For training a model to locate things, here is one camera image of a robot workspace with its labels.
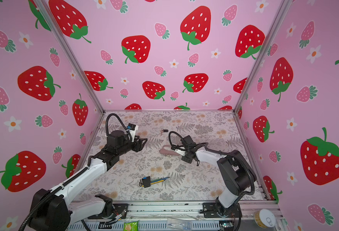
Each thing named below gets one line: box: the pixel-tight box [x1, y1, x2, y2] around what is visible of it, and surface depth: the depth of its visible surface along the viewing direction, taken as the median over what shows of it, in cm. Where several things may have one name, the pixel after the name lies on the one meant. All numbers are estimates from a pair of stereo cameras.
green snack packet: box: [123, 220, 139, 231], surface depth 70 cm
